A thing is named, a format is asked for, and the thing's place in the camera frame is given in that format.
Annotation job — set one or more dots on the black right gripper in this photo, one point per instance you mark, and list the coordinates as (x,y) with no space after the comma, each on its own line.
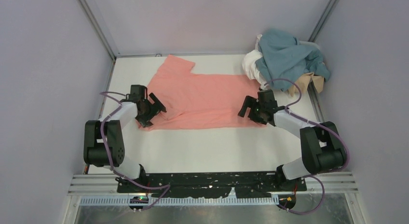
(252,110)

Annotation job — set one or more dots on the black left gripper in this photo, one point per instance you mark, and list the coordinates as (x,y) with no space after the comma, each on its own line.
(150,109)

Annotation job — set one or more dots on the pink t-shirt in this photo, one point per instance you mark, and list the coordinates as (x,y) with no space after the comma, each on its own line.
(198,101)

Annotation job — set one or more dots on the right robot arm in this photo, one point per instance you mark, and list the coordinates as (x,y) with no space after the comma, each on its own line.
(321,147)

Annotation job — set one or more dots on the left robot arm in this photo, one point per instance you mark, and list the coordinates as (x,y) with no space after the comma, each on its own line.
(103,138)

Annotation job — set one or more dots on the white t-shirt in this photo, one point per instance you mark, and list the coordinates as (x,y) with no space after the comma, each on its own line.
(249,65)

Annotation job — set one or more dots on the beige t-shirt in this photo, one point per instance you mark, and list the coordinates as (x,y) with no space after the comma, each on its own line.
(303,82)

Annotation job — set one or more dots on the blue t-shirt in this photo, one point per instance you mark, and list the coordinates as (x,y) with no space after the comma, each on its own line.
(285,59)

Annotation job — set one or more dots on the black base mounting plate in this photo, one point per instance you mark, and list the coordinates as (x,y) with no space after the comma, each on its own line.
(251,184)

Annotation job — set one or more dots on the white slotted cable duct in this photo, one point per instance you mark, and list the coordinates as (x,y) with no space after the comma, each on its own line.
(145,201)

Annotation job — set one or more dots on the left aluminium corner post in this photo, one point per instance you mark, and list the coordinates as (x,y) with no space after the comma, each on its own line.
(97,28)

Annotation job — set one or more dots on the aluminium corner post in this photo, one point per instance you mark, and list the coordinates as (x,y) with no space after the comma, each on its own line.
(97,28)
(329,8)

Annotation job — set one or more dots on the right aluminium corner post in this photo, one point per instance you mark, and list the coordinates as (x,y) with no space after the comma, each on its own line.
(329,8)

